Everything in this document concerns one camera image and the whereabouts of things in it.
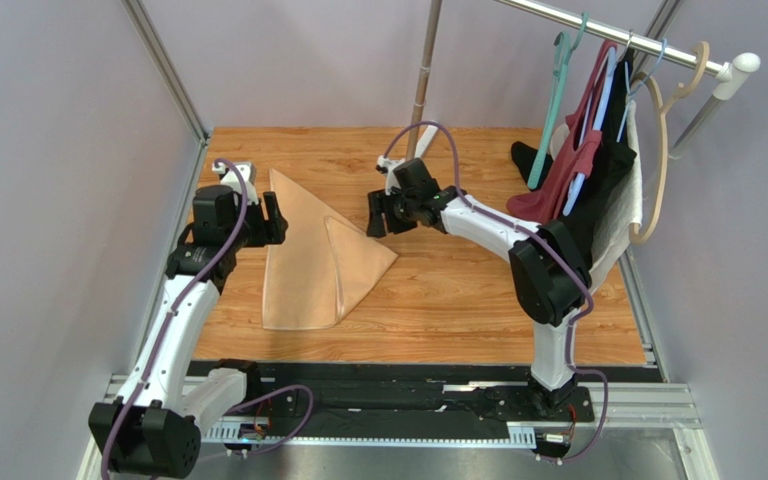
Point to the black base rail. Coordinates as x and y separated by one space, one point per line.
421 402

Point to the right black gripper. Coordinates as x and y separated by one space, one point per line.
391 210

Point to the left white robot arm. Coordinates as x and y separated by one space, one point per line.
152 427

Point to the beige cloth napkin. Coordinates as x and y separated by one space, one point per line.
325 267

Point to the metal clothes rack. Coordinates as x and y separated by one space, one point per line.
731 76

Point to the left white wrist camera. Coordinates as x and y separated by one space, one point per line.
241 178

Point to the beige wooden hanger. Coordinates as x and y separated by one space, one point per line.
640 234

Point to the white towel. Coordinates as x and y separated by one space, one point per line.
624 210

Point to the teal plastic hanger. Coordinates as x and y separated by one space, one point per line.
564 48

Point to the aluminium frame post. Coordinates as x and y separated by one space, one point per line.
151 38

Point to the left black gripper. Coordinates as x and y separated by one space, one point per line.
274 231

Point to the black garment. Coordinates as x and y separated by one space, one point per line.
609 165

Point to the maroon shirt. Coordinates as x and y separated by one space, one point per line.
546 203

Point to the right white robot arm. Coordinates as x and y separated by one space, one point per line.
550 277

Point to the light blue hanger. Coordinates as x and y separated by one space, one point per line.
595 114

